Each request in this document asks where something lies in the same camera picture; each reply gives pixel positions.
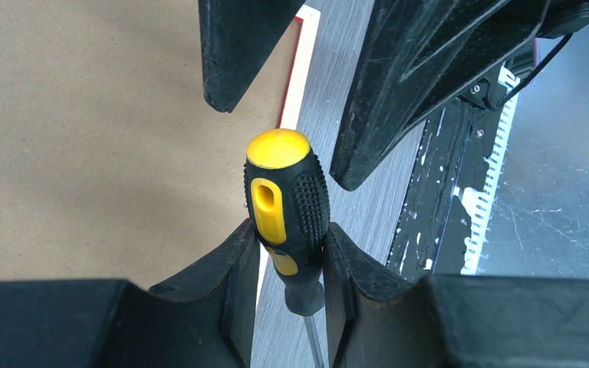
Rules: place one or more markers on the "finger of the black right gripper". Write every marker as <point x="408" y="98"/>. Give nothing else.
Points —
<point x="237" y="37"/>

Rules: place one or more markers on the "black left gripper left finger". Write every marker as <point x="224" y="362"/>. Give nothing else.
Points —
<point x="203" y="316"/>

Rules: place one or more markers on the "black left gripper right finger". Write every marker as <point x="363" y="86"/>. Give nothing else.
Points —
<point x="374" y="318"/>

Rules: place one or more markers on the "red picture frame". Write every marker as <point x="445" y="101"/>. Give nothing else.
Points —
<point x="112" y="165"/>

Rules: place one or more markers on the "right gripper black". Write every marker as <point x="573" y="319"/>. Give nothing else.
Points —
<point x="418" y="55"/>

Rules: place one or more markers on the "yellow black screwdriver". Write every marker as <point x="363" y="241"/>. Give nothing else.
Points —
<point x="288" y="202"/>

